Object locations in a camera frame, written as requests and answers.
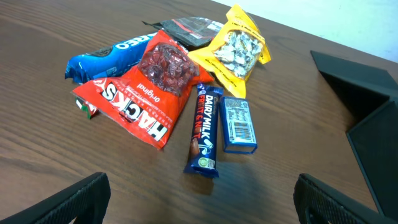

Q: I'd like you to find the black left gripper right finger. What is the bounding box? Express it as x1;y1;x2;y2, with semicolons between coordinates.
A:
293;173;397;224

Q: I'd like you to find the green red wafer bar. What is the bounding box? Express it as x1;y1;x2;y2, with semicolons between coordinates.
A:
75;97;98;119

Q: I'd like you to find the black snack packet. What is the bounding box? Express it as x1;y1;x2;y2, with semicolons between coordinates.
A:
143;17;224;51

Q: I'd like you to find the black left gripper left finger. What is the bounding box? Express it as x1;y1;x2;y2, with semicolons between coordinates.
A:
1;172;111;224

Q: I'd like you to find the Dairy Milk chocolate bar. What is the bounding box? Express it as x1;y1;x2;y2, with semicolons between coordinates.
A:
184;84;223;178

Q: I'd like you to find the red Hacks candy bag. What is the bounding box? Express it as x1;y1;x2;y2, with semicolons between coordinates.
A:
73;30;213;149

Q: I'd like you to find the small blue candy box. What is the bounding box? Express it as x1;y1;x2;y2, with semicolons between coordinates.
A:
220;96;258;154

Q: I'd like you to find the dark green gift box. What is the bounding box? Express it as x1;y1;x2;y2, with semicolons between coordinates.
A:
311;51;397;220

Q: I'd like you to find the blue Oreo cookie pack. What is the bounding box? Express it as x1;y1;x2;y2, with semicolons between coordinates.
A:
65;33;155;84

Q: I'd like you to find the yellow Hacks candy bag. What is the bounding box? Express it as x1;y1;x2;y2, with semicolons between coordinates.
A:
188;4;272;98

